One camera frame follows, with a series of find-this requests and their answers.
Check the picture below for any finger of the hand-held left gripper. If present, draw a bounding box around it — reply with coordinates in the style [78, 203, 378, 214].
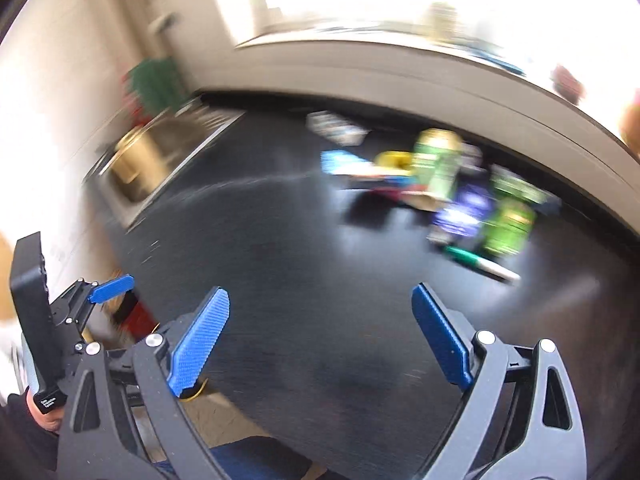
[49, 274, 136, 356]

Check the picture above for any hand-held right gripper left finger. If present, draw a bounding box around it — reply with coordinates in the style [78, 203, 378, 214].
[56, 286, 231, 480]

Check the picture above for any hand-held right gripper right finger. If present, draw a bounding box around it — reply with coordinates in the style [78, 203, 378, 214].
[411, 282, 588, 480]

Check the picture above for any blue toothpaste tube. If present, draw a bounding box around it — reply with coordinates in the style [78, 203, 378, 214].
[431, 184, 497, 247]

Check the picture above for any person's left hand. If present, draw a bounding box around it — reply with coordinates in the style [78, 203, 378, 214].
[27, 396, 63, 433]

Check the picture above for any green marker pen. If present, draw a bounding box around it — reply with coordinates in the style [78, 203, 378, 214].
[444, 245, 522, 284]

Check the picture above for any crushed green can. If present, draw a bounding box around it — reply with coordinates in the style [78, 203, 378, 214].
[479, 197, 539, 259]

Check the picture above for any gold metal pot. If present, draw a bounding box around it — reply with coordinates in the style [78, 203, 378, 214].
[107, 127, 172, 202]

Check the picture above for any blue seat cushion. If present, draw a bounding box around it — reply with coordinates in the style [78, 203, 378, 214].
[209, 446, 313, 480]

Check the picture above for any brown cardboard piece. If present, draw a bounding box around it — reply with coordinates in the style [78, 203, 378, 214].
[399, 189, 438, 212]

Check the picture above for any green wrapper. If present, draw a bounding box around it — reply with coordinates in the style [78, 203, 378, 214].
[490, 166, 548, 206]

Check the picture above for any tall green can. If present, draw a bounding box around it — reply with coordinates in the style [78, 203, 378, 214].
[409, 129, 464, 202]

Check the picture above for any stainless steel sink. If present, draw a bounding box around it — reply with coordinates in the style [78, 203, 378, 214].
[82, 102, 246, 231]

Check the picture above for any yellow plastic piece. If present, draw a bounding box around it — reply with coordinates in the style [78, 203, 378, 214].
[375, 152, 416, 172]

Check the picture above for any blue snack packet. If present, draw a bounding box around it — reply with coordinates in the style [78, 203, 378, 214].
[320, 150, 378, 182]

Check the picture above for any green bottle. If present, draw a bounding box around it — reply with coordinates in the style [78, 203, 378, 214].
[131, 57, 182, 116]

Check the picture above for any crumpled grey paper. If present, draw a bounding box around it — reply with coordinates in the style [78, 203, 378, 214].
[306, 110, 372, 147]

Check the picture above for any pale printed packet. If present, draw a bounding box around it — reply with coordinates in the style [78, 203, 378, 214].
[429, 2, 462, 38]

